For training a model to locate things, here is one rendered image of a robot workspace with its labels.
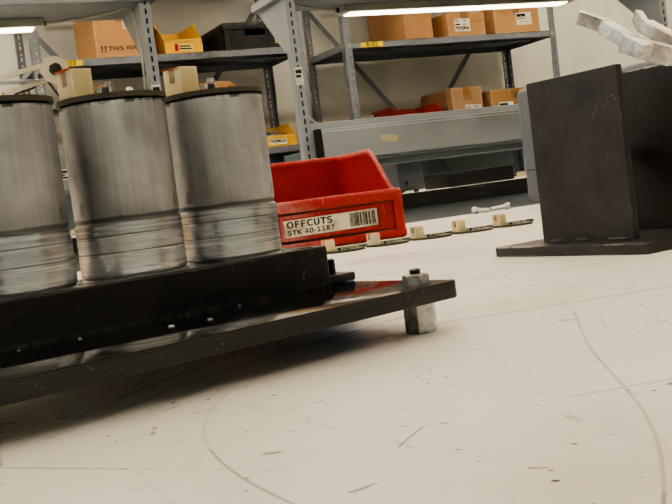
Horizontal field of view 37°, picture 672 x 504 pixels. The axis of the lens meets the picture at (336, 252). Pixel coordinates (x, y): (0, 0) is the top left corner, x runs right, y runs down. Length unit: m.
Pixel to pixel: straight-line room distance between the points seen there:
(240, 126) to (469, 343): 0.08
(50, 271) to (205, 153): 0.05
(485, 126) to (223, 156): 2.82
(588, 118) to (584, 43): 5.69
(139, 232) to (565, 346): 0.10
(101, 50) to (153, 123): 4.11
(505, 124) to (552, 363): 2.92
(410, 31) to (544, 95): 4.49
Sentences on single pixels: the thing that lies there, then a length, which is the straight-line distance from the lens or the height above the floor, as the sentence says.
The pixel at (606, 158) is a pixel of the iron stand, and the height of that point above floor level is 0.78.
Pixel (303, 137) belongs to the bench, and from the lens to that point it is 2.81.
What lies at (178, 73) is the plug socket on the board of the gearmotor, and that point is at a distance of 0.25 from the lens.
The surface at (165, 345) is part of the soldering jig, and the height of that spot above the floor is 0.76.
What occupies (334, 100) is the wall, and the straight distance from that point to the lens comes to 5.18.
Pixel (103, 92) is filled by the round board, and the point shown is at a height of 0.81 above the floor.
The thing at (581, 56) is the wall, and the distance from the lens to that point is 6.04.
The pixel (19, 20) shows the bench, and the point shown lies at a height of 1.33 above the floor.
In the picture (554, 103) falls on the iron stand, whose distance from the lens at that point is 0.39.
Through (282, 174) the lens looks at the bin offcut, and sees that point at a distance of 0.73.
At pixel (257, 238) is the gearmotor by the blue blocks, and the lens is 0.24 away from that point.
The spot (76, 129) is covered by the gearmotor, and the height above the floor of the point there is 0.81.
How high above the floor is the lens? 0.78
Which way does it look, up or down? 3 degrees down
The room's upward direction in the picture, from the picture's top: 7 degrees counter-clockwise
